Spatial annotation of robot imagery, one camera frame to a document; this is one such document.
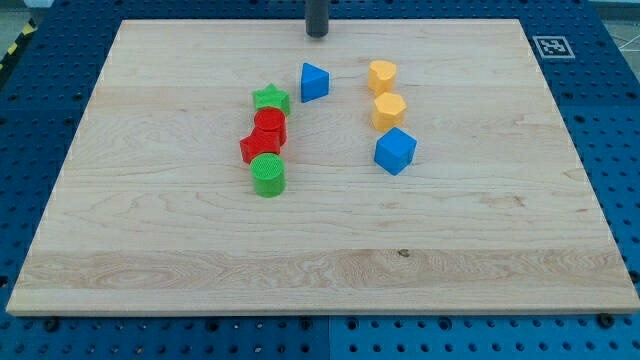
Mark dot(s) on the yellow heart block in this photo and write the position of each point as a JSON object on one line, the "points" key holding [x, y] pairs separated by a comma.
{"points": [[381, 76]]}

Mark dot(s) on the red cylinder block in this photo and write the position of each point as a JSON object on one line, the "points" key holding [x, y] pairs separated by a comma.
{"points": [[272, 120]]}

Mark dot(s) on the blue cube block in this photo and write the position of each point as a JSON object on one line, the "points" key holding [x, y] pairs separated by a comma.
{"points": [[394, 150]]}

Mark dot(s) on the red star block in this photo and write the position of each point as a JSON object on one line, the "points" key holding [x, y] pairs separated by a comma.
{"points": [[259, 142]]}

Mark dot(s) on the yellow hexagon block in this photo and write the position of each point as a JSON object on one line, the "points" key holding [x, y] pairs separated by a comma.
{"points": [[389, 111]]}

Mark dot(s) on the green star block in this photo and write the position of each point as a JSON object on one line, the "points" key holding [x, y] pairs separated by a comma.
{"points": [[271, 96]]}

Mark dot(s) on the blue triangle block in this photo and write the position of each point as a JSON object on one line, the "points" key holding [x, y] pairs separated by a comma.
{"points": [[314, 83]]}

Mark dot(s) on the white fiducial marker tag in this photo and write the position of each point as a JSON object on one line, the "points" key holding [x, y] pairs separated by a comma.
{"points": [[553, 47]]}

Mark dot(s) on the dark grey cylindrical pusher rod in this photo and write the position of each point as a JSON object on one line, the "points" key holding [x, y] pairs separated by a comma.
{"points": [[316, 18]]}

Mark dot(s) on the green cylinder block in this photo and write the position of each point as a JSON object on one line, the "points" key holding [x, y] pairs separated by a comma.
{"points": [[268, 174]]}

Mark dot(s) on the light wooden board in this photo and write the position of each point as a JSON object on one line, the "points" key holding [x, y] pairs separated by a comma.
{"points": [[154, 212]]}

